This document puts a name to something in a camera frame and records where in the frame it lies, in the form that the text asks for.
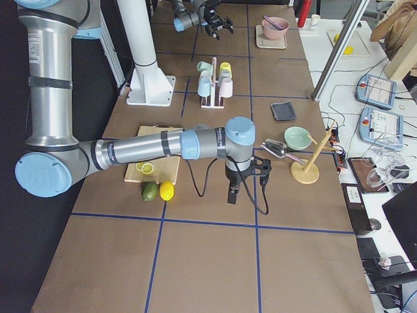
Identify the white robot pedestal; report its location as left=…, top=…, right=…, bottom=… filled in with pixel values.
left=117, top=0, right=176, bottom=107

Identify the light blue cup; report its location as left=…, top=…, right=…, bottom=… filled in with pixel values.
left=197, top=77, right=211, bottom=97

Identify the wooden cutting board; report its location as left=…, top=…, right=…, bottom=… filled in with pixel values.
left=124, top=125, right=181, bottom=185

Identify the grey cup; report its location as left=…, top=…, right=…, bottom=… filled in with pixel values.
left=218, top=69, right=231, bottom=85

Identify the white paper cup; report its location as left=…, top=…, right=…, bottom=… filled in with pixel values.
left=309, top=14, right=321, bottom=27

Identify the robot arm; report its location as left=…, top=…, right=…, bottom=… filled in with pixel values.
left=171, top=1, right=234, bottom=40
left=15, top=1, right=257, bottom=203

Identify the wooden mug tree stand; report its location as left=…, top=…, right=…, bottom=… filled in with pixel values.
left=290, top=121, right=336, bottom=185

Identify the beige plastic tray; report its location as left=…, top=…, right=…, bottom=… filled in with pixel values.
left=255, top=25, right=287, bottom=50

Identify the grey folded cloth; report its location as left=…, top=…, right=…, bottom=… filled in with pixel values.
left=270, top=101, right=296, bottom=121

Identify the red fire extinguisher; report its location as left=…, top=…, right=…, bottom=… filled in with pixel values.
left=297, top=0, right=312, bottom=28

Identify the yellow cup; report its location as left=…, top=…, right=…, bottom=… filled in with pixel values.
left=220, top=62, right=232, bottom=74

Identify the mint green cup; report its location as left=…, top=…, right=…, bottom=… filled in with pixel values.
left=196, top=61, right=213, bottom=74

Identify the whole yellow lemon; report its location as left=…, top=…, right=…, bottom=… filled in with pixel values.
left=159, top=181, right=175, bottom=201

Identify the teach pendant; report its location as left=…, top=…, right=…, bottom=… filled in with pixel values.
left=355, top=74, right=397, bottom=110
left=359, top=106, right=403, bottom=149

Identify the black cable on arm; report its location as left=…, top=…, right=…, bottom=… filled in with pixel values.
left=185, top=155, right=273, bottom=216

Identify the black tablet device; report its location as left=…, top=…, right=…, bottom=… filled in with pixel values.
left=347, top=157, right=389, bottom=194

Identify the pink bowl with ice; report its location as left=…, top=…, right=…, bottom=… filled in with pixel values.
left=261, top=16, right=289, bottom=40

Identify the lemon slice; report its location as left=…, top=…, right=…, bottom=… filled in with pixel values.
left=136, top=162, right=144, bottom=172
left=140, top=162, right=154, bottom=175

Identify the aluminium frame post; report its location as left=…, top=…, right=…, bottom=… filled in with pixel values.
left=311, top=0, right=369, bottom=102

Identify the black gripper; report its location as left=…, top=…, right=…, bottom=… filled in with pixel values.
left=203, top=5, right=234, bottom=40
left=225, top=158, right=251, bottom=205

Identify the upper teach pendant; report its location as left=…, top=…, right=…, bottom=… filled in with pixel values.
left=355, top=74, right=397, bottom=110

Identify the white wire cup holder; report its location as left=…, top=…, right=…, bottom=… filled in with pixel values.
left=199, top=57, right=222, bottom=108

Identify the pink cup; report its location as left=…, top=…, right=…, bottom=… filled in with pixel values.
left=219, top=78, right=233, bottom=98

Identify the person in beige shirt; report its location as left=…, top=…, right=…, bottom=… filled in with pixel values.
left=370, top=0, right=417, bottom=78

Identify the metal scoop wooden handle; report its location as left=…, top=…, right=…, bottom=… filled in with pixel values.
left=261, top=138, right=306, bottom=165

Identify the lower teach pendant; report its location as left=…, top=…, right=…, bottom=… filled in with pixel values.
left=359, top=106, right=403, bottom=149

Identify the mint green bowl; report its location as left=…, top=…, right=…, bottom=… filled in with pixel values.
left=284, top=127, right=311, bottom=151

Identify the green avocado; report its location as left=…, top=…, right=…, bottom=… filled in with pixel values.
left=141, top=182, right=158, bottom=201

